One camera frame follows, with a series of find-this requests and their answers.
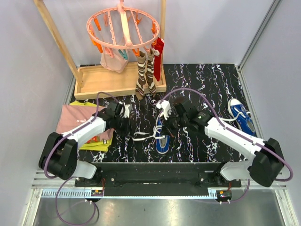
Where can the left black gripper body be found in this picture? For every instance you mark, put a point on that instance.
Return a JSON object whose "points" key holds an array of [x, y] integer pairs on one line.
{"points": [[122, 126]]}

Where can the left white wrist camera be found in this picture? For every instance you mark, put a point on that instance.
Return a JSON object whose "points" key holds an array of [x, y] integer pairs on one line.
{"points": [[125, 110]]}

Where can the pink round clip hanger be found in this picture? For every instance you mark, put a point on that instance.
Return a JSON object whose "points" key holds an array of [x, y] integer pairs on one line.
{"points": [[122, 28]]}

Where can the blue sneaker with white laces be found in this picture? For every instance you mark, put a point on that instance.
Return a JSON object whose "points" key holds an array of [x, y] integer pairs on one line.
{"points": [[162, 141]]}

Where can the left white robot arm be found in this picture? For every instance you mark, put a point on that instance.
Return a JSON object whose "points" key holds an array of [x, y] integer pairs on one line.
{"points": [[59, 158]]}

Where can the aluminium slotted rail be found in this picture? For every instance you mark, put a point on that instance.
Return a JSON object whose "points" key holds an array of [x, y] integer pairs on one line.
{"points": [[144, 192]]}

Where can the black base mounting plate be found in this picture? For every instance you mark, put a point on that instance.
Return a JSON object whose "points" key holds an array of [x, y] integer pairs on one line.
{"points": [[161, 175]]}

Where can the left brown striped sock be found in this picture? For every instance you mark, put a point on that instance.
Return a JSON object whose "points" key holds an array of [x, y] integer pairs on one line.
{"points": [[141, 66]]}

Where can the red hanging sock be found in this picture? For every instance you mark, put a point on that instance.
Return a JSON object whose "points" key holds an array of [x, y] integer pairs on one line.
{"points": [[158, 50]]}

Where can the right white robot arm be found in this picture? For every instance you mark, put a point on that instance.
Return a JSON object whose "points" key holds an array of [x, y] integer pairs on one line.
{"points": [[264, 158]]}

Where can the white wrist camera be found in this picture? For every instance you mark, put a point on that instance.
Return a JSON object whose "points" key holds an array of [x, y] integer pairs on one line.
{"points": [[125, 110], [165, 109]]}

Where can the pink mesh laundry bag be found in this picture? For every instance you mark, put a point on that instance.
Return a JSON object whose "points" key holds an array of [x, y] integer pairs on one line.
{"points": [[111, 59]]}

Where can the brown striped sock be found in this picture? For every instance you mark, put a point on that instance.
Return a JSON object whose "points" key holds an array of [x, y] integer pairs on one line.
{"points": [[150, 72], [141, 66]]}

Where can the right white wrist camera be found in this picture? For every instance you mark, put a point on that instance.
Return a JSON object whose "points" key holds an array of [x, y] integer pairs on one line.
{"points": [[165, 109]]}

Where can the yellow folded t-shirt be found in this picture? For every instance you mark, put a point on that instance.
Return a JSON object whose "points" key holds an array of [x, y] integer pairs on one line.
{"points": [[98, 146]]}

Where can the pink folded t-shirt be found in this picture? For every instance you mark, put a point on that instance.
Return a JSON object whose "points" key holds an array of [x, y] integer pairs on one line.
{"points": [[77, 113]]}

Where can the right brown striped sock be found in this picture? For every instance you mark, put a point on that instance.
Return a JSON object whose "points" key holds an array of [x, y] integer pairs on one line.
{"points": [[150, 72]]}

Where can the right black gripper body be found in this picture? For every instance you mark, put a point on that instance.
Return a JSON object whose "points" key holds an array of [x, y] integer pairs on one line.
{"points": [[173, 124]]}

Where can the wooden drying rack stand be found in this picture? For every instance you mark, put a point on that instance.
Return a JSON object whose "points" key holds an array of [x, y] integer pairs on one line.
{"points": [[91, 80]]}

